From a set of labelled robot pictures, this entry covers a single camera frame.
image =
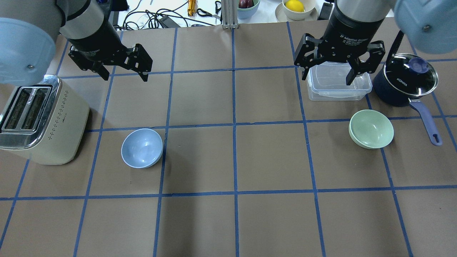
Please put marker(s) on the black power adapter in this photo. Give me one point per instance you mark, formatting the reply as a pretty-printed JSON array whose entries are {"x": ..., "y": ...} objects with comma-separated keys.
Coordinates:
[{"x": 166, "y": 22}]

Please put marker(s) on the beige bowl with lemon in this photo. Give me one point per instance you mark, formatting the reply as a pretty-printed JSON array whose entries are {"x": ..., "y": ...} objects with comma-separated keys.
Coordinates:
[{"x": 296, "y": 10}]

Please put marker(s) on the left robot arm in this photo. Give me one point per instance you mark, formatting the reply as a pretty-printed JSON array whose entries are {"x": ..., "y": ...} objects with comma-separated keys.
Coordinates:
[{"x": 29, "y": 30}]

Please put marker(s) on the scissors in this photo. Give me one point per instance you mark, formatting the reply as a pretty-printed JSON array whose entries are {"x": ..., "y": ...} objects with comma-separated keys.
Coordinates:
[{"x": 203, "y": 13}]

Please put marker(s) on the orange handled tool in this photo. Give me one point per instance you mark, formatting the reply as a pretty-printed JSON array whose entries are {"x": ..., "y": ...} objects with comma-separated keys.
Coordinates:
[{"x": 191, "y": 9}]

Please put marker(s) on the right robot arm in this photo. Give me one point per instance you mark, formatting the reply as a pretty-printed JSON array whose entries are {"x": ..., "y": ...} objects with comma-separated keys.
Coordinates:
[{"x": 430, "y": 25}]

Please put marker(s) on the dark blue saucepan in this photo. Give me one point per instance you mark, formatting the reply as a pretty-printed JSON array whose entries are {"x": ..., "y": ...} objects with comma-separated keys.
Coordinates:
[{"x": 403, "y": 80}]

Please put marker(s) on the cream toaster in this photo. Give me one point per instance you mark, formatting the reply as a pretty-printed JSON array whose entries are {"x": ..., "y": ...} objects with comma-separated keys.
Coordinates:
[{"x": 44, "y": 122}]

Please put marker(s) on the clear plastic container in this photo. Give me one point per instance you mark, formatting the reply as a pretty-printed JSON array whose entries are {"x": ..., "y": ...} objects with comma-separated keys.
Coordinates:
[{"x": 327, "y": 82}]

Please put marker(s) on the aluminium frame post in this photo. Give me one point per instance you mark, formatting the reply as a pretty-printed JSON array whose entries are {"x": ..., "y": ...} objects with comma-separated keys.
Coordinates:
[{"x": 229, "y": 11}]

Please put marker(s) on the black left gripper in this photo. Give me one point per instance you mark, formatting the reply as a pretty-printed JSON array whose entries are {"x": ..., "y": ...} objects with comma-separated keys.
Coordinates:
[{"x": 95, "y": 40}]

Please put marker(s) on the green bowl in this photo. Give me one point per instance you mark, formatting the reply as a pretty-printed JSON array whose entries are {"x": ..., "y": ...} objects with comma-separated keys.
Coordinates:
[{"x": 370, "y": 129}]

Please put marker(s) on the blue bowl with fruit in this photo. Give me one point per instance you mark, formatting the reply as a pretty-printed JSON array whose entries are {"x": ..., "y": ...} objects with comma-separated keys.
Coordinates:
[{"x": 247, "y": 8}]

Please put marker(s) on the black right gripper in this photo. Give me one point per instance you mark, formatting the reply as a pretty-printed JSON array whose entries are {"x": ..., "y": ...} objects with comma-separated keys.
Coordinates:
[{"x": 348, "y": 31}]

